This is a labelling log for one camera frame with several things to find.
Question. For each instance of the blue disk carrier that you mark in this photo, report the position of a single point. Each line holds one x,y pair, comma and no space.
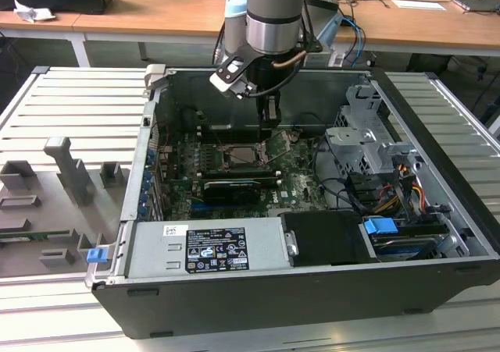
379,227

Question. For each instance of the black CPU socket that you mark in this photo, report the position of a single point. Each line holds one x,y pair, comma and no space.
225,157

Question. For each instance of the crumpled white paper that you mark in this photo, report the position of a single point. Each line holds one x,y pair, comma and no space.
31,13

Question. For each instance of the blue plastic latch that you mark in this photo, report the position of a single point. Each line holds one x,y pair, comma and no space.
96,255

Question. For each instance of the wooden office desk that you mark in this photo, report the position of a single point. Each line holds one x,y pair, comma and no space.
136,12

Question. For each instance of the silver perforated drive cage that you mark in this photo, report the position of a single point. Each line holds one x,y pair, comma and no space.
351,149

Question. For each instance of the round coin cell battery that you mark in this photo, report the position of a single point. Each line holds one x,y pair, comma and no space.
293,136

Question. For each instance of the grey plastic case latch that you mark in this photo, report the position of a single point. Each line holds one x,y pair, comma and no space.
154,75

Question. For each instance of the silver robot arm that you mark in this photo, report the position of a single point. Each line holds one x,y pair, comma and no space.
273,16

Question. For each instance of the white flat desk plate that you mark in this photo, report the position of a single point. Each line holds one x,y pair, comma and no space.
420,4

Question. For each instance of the black plastic air shroud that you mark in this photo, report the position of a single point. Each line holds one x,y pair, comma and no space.
324,239

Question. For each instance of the silver laptop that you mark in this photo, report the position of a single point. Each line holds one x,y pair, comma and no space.
476,4

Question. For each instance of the silver labelled power supply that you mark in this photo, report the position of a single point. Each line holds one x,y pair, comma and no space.
156,250

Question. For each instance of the black hard disk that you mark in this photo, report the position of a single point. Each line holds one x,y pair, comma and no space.
402,242

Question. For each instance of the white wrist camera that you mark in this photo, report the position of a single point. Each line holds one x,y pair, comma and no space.
224,80

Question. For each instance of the grey parts rack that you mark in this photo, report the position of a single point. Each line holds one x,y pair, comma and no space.
47,211

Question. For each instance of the RAM slot white clips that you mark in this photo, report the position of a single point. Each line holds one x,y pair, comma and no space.
269,180
238,127
242,173

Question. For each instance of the thin metal locking lever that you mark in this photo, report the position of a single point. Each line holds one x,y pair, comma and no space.
218,138

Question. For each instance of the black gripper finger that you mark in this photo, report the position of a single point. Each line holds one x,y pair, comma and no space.
269,112

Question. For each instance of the black graphics card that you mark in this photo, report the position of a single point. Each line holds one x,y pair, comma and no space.
230,193

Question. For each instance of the green motherboard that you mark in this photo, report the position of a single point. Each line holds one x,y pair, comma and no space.
301,188

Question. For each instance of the silver green CPU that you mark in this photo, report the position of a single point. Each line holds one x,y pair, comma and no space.
242,156

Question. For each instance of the white power adapter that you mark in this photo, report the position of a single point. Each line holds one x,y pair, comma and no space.
336,58

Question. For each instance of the black silver PC case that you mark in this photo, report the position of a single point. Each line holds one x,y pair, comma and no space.
273,301

